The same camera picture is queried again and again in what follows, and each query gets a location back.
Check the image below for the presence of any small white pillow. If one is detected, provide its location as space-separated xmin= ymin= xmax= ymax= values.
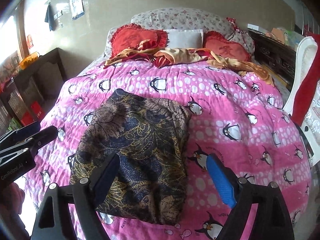
xmin=164 ymin=29 xmax=204 ymax=49

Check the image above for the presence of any white chair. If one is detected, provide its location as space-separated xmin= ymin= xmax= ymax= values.
xmin=282 ymin=36 xmax=320 ymax=170

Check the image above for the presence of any red box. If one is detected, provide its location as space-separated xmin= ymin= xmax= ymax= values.
xmin=31 ymin=101 xmax=45 ymax=119

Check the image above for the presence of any gold and red cloth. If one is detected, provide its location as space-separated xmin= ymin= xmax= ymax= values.
xmin=104 ymin=40 xmax=275 ymax=85

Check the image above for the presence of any dark wooden cabinet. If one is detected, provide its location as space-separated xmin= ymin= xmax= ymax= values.
xmin=0 ymin=47 xmax=68 ymax=135

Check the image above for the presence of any dark floral patterned garment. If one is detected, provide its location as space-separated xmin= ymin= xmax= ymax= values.
xmin=69 ymin=89 xmax=193 ymax=227

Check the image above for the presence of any pink penguin print blanket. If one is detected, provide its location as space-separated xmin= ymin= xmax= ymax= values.
xmin=24 ymin=60 xmax=313 ymax=240

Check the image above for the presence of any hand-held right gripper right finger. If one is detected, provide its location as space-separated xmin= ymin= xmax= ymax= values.
xmin=206 ymin=154 xmax=297 ymax=240

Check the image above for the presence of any person's left hand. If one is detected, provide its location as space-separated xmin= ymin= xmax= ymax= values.
xmin=0 ymin=180 xmax=27 ymax=230

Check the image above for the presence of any floral print pillow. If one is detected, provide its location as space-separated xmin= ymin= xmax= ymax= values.
xmin=104 ymin=8 xmax=255 ymax=60

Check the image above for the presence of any red heart-shaped pillow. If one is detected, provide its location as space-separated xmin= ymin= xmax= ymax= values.
xmin=110 ymin=23 xmax=168 ymax=58
xmin=203 ymin=31 xmax=252 ymax=63

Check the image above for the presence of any dark carved wooden nightstand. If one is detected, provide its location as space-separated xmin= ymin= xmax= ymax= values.
xmin=247 ymin=29 xmax=304 ymax=90

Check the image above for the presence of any white lace cloth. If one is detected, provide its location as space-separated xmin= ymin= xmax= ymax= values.
xmin=304 ymin=100 xmax=320 ymax=135

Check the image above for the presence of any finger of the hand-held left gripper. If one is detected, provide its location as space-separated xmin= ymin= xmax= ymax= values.
xmin=7 ymin=126 xmax=58 ymax=155
xmin=0 ymin=121 xmax=42 ymax=143

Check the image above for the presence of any red cloth on chair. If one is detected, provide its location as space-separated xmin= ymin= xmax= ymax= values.
xmin=291 ymin=31 xmax=320 ymax=128

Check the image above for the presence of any orange plastic basket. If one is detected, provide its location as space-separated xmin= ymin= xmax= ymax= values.
xmin=19 ymin=51 xmax=39 ymax=70

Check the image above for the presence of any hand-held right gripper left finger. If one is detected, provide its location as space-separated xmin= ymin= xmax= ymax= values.
xmin=31 ymin=152 xmax=120 ymax=240

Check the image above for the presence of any blue cloth hanging on wall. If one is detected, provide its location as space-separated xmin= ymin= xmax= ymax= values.
xmin=44 ymin=2 xmax=54 ymax=32

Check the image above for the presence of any wall calendar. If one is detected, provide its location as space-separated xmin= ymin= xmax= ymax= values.
xmin=69 ymin=0 xmax=84 ymax=21

